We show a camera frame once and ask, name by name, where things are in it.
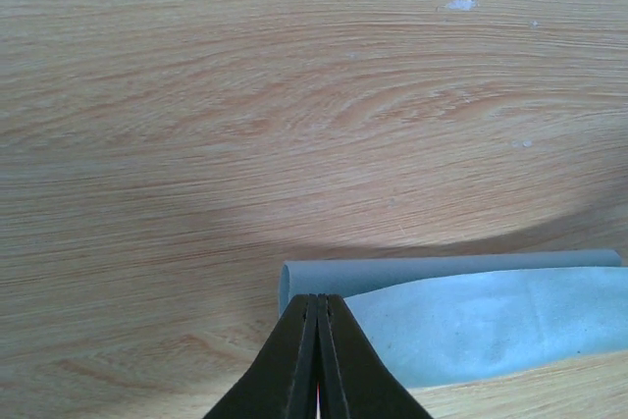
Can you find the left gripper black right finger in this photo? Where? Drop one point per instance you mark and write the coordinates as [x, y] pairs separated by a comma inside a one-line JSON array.
[[353, 380]]

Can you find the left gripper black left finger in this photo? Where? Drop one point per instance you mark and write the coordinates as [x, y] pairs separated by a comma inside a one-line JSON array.
[[281, 383]]

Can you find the light blue cleaning cloth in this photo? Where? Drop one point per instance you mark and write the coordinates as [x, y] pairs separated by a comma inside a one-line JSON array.
[[437, 321]]

